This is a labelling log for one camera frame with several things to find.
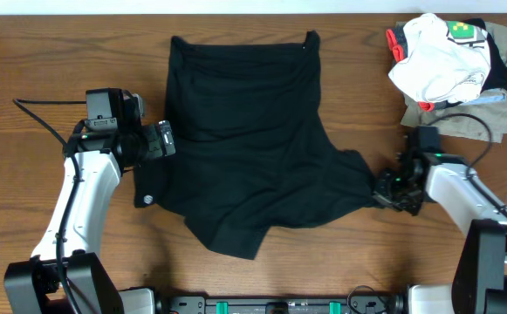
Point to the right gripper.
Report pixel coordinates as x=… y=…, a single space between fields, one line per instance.
x=381 y=192

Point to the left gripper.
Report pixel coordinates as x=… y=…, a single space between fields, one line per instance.
x=155 y=148

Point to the black t-shirt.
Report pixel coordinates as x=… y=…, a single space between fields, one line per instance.
x=251 y=152

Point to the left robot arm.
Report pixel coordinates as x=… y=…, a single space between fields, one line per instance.
x=64 y=273

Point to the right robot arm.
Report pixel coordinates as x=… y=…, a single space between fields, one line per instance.
x=428 y=174

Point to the light blue garment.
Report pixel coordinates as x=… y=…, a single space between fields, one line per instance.
x=491 y=96

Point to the white printed t-shirt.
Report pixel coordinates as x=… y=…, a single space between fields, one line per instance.
x=449 y=62

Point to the red and grey garment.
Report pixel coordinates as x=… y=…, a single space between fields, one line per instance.
x=397 y=43

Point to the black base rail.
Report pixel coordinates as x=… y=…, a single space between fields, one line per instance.
x=361 y=300

